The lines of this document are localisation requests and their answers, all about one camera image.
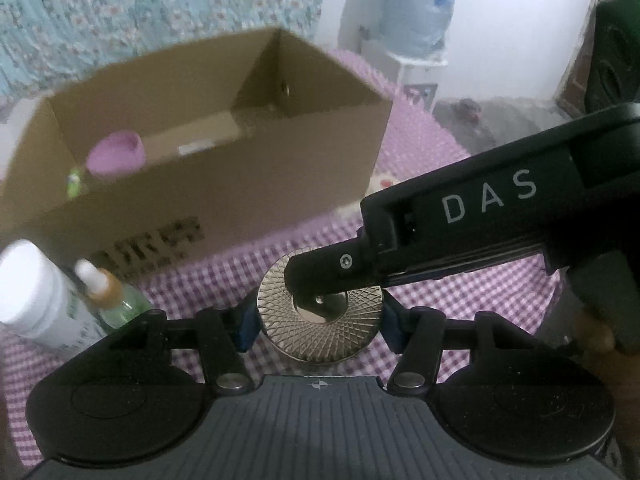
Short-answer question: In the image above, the small green dropper bottle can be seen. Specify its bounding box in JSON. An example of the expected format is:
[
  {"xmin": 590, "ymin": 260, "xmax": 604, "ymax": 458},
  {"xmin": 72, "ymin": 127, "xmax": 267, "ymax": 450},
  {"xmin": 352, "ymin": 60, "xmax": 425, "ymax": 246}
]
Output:
[{"xmin": 74, "ymin": 258, "xmax": 154, "ymax": 332}]

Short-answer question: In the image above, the pink checkered tablecloth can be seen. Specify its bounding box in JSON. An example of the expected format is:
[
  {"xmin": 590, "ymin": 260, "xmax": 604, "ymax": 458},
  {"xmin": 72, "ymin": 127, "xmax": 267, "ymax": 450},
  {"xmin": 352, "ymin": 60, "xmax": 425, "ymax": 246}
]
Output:
[{"xmin": 0, "ymin": 47, "xmax": 576, "ymax": 468}]

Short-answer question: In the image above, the white plastic bottle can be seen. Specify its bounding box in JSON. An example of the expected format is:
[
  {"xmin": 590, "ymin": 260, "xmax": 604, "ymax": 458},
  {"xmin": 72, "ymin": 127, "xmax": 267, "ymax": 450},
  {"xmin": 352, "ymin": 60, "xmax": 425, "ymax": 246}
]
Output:
[{"xmin": 0, "ymin": 239, "xmax": 109, "ymax": 354}]

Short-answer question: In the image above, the dark speaker cabinet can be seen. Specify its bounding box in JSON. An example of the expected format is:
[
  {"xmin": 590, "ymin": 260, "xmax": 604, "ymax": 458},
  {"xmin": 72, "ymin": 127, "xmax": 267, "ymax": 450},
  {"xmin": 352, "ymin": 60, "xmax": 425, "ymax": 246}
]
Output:
[{"xmin": 584, "ymin": 0, "xmax": 640, "ymax": 117}]

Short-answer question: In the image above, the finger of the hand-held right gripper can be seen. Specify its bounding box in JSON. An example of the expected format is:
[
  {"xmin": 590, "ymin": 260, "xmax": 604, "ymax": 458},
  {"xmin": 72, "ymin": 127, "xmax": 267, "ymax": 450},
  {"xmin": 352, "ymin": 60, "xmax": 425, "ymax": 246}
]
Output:
[{"xmin": 283, "ymin": 237, "xmax": 387, "ymax": 324}]

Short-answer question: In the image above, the small white figurine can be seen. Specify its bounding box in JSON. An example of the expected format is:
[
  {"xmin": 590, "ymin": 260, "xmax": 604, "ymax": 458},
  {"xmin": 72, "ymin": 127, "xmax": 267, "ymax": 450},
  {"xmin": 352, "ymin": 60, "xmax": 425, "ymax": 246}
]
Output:
[{"xmin": 368, "ymin": 167, "xmax": 401, "ymax": 196}]

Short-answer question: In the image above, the round patterned metal disc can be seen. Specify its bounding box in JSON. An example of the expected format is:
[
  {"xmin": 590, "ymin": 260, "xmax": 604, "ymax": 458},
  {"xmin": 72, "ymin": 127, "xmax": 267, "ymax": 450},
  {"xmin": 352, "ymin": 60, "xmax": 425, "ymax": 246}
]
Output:
[{"xmin": 256, "ymin": 247, "xmax": 387, "ymax": 364}]

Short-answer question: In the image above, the white stand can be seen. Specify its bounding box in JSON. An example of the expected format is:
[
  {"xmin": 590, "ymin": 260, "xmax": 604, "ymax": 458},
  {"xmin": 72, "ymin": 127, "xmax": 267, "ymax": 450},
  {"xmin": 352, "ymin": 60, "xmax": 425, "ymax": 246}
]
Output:
[{"xmin": 359, "ymin": 37, "xmax": 449, "ymax": 107}]

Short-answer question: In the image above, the blue water jug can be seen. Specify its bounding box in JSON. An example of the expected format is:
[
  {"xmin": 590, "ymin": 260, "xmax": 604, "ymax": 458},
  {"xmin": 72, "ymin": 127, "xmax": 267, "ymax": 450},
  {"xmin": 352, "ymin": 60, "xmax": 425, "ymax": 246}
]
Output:
[{"xmin": 377, "ymin": 0, "xmax": 474, "ymax": 57}]

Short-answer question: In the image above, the teal floral curtain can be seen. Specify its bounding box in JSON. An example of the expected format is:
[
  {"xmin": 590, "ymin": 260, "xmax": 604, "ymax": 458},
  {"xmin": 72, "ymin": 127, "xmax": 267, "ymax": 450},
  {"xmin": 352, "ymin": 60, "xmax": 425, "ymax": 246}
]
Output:
[{"xmin": 0, "ymin": 0, "xmax": 334, "ymax": 103}]

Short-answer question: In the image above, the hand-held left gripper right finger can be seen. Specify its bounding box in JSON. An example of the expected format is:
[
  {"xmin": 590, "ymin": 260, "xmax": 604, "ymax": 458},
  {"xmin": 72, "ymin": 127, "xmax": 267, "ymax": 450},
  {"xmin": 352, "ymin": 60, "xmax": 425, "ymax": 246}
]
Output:
[{"xmin": 381, "ymin": 296, "xmax": 543, "ymax": 396}]

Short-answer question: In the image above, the small green packet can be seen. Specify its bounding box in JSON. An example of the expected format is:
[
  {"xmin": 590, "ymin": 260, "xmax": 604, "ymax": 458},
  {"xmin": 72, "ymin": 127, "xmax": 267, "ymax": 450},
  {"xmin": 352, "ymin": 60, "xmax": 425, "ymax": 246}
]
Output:
[{"xmin": 67, "ymin": 167, "xmax": 89, "ymax": 199}]

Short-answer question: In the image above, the brown cardboard box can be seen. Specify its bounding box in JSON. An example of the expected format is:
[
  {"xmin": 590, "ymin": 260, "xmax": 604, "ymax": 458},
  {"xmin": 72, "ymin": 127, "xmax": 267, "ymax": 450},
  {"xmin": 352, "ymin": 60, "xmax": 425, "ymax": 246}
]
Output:
[{"xmin": 0, "ymin": 26, "xmax": 395, "ymax": 282}]

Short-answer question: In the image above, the person's right hand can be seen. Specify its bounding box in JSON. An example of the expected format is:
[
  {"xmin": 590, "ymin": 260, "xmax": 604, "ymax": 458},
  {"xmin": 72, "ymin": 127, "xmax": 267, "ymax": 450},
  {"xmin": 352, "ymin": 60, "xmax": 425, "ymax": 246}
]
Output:
[{"xmin": 572, "ymin": 307, "xmax": 617, "ymax": 358}]

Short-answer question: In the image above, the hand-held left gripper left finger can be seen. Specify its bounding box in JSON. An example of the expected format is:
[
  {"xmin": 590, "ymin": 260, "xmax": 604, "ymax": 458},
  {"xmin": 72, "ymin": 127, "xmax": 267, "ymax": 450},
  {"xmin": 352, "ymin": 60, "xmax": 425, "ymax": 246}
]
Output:
[{"xmin": 107, "ymin": 297, "xmax": 262, "ymax": 396}]

